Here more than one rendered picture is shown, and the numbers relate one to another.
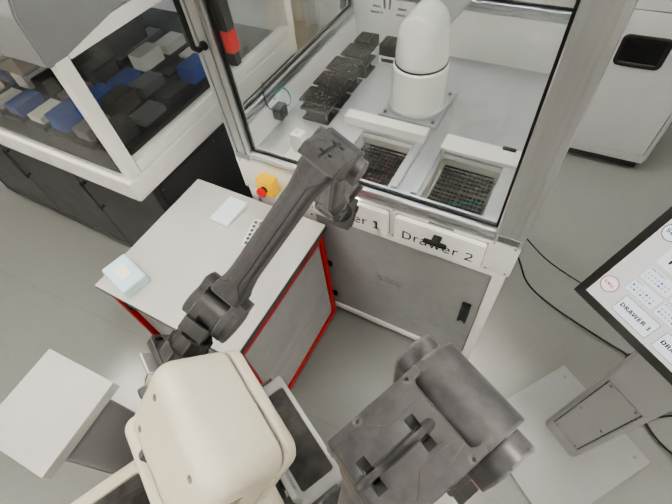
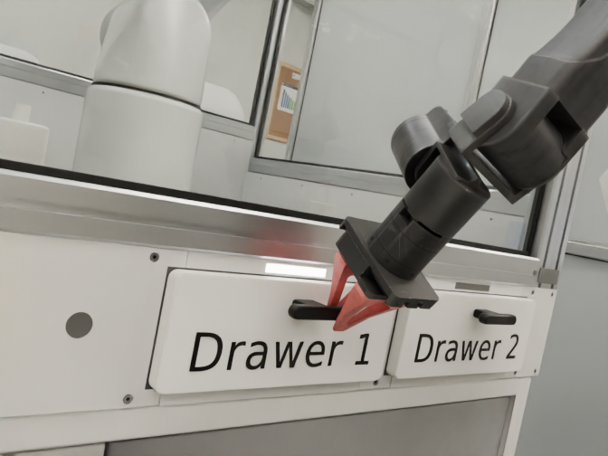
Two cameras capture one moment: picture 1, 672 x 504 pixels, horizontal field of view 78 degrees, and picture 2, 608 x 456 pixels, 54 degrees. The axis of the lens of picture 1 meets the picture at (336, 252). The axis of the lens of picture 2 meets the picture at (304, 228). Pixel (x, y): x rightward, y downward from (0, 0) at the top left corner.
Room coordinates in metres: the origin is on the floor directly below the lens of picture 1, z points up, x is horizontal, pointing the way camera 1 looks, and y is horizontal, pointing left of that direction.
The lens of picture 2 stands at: (0.79, 0.52, 1.01)
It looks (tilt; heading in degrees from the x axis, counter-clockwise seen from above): 3 degrees down; 286
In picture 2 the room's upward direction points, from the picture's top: 11 degrees clockwise
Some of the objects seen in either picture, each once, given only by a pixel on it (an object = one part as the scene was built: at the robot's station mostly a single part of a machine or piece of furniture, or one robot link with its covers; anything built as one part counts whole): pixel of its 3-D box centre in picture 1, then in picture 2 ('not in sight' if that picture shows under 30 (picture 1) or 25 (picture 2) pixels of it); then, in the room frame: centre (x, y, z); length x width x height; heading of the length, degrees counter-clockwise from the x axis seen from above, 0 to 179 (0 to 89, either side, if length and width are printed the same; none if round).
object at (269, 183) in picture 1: (267, 186); not in sight; (1.12, 0.21, 0.88); 0.07 x 0.05 x 0.07; 55
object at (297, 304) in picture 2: not in sight; (312, 308); (0.92, -0.05, 0.91); 0.07 x 0.04 x 0.01; 55
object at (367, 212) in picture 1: (349, 210); (289, 332); (0.94, -0.07, 0.87); 0.29 x 0.02 x 0.11; 55
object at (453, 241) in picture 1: (437, 240); (468, 333); (0.76, -0.32, 0.87); 0.29 x 0.02 x 0.11; 55
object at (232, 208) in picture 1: (229, 211); not in sight; (1.12, 0.39, 0.77); 0.13 x 0.09 x 0.02; 143
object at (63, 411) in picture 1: (113, 436); not in sight; (0.45, 0.91, 0.38); 0.30 x 0.30 x 0.76; 59
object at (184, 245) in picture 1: (241, 304); not in sight; (0.93, 0.44, 0.38); 0.62 x 0.58 x 0.76; 55
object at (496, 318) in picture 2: (435, 240); (489, 316); (0.74, -0.31, 0.91); 0.07 x 0.04 x 0.01; 55
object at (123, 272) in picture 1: (125, 275); not in sight; (0.88, 0.74, 0.78); 0.15 x 0.10 x 0.04; 42
